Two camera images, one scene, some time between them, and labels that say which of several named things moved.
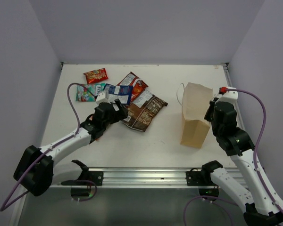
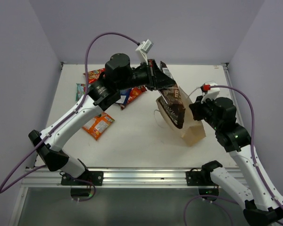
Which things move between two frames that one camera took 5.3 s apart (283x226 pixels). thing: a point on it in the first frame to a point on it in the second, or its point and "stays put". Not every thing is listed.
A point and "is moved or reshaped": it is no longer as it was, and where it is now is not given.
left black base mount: [86, 184] stays put
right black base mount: [203, 179] stays put
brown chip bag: [143, 111] to [171, 100]
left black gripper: [122, 110] to [161, 80]
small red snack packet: [96, 76] stays put
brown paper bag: [195, 112] is moved or reshaped
